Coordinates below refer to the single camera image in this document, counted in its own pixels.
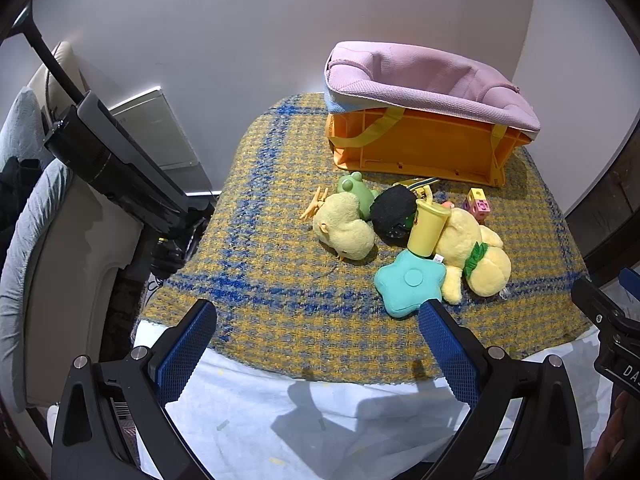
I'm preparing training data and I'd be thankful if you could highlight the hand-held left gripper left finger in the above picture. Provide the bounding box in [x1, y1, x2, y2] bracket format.
[51, 298, 218, 480]

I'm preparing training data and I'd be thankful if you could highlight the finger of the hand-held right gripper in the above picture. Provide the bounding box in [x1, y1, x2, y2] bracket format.
[571, 275, 632, 333]
[619, 267, 640, 307]

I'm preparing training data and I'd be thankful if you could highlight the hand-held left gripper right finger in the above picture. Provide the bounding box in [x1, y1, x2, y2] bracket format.
[418, 299, 586, 480]

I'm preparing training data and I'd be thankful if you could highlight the teal star plush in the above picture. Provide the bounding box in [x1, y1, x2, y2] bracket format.
[373, 250, 447, 320]

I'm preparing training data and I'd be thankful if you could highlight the yellow bear plush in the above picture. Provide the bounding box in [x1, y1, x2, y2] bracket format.
[434, 207, 513, 306]

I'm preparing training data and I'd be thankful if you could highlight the yellow toy cup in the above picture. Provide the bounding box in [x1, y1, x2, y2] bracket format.
[407, 197, 451, 259]

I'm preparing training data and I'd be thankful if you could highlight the colourful toy cube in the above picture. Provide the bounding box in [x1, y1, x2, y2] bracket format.
[462, 188, 490, 224]

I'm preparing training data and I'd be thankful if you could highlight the black round toy green lens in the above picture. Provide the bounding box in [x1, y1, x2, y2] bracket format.
[370, 186, 419, 249]

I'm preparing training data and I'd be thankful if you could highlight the yellow chick plush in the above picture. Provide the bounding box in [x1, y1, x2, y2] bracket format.
[313, 192, 376, 262]

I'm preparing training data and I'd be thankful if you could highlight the yellow hair clip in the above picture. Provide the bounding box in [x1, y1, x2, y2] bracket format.
[299, 186, 330, 220]

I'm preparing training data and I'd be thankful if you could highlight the orange plastic basket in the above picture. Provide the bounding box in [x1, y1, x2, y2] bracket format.
[326, 107, 531, 189]

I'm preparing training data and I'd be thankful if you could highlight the pink fabric tote bag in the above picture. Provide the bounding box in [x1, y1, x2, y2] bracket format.
[323, 40, 542, 148]

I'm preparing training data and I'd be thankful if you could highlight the person's right hand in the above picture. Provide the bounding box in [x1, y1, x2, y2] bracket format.
[584, 389, 640, 480]

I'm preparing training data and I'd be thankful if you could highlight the white bed sheet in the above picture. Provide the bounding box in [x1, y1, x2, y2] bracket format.
[131, 319, 618, 480]

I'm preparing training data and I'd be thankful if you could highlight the yellow blue plaid blanket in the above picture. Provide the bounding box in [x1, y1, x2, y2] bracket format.
[132, 91, 594, 387]

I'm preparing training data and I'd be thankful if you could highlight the yellow clip toy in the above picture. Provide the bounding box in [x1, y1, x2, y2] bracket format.
[392, 175, 442, 197]

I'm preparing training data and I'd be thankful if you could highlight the grey cushioned chair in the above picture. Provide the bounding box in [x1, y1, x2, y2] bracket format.
[0, 86, 76, 413]

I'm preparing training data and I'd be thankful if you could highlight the green frog toy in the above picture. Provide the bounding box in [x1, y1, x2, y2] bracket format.
[335, 171, 380, 222]

